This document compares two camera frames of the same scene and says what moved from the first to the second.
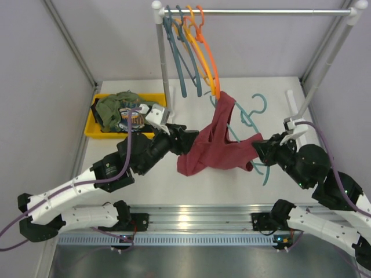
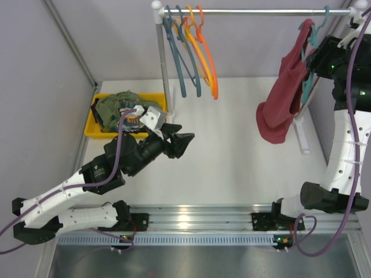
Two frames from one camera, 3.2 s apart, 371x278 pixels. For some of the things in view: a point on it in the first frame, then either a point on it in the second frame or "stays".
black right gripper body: [276, 153] to [329, 61]
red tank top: [214, 148] to [273, 116]
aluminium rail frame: [193, 218] stays
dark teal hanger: [170, 25] stays
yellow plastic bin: [93, 132] stays
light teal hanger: [265, 164] to [307, 83]
